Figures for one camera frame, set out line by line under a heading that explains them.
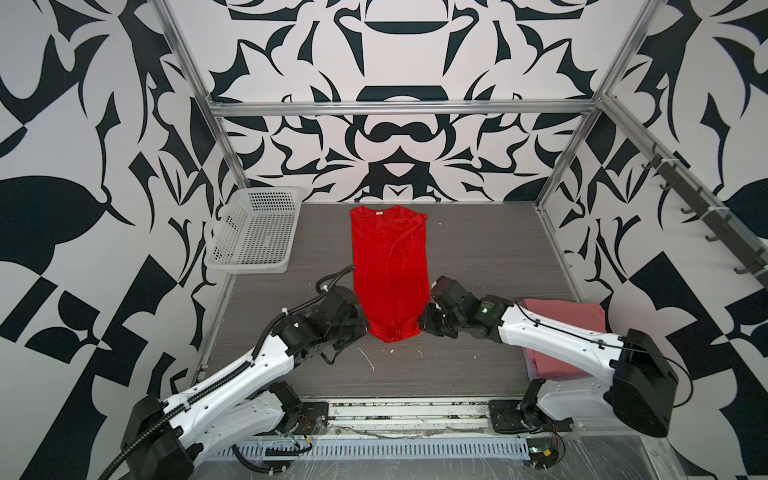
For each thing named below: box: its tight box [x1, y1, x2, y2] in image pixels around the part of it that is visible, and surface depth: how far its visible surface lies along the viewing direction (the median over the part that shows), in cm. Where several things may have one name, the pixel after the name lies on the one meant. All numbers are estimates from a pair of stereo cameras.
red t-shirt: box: [350, 206, 431, 343], surface depth 107 cm
